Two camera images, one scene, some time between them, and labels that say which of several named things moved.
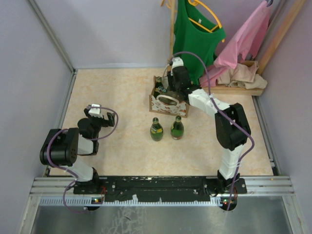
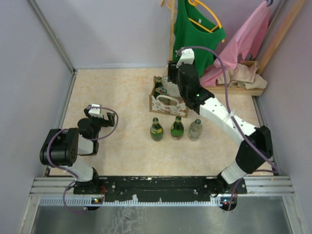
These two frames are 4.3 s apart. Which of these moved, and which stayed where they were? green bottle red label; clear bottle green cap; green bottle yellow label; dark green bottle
Moved: clear bottle green cap
Stayed: green bottle red label; green bottle yellow label; dark green bottle
